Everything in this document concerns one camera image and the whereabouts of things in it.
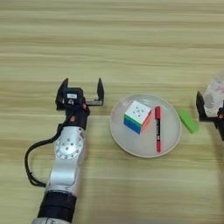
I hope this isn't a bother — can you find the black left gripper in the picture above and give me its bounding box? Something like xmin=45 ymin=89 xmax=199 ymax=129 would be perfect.
xmin=55 ymin=77 xmax=105 ymax=130

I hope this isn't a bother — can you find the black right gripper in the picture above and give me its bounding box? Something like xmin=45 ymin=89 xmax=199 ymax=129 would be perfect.
xmin=195 ymin=90 xmax=224 ymax=132

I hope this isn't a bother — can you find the clear bottle with red cap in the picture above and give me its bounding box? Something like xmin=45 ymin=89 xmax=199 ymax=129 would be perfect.
xmin=203 ymin=72 xmax=224 ymax=117

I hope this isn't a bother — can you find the multicolour puzzle cube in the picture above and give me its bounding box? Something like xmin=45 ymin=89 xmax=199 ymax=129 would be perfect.
xmin=123 ymin=100 xmax=153 ymax=135

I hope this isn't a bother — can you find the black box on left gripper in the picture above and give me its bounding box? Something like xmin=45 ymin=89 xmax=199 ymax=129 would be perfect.
xmin=65 ymin=87 xmax=85 ymax=107

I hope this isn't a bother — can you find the green rectangular block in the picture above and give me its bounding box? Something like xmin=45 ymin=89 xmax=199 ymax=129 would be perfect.
xmin=177 ymin=108 xmax=200 ymax=135

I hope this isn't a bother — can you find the round white plate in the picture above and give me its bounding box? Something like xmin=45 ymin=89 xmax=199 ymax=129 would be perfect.
xmin=108 ymin=93 xmax=183 ymax=158

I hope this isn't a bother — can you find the red marker pen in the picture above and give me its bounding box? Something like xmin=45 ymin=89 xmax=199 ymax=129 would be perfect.
xmin=154 ymin=106 xmax=163 ymax=153

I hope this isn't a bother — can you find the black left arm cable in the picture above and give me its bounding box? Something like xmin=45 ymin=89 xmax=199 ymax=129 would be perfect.
xmin=24 ymin=123 xmax=67 ymax=187

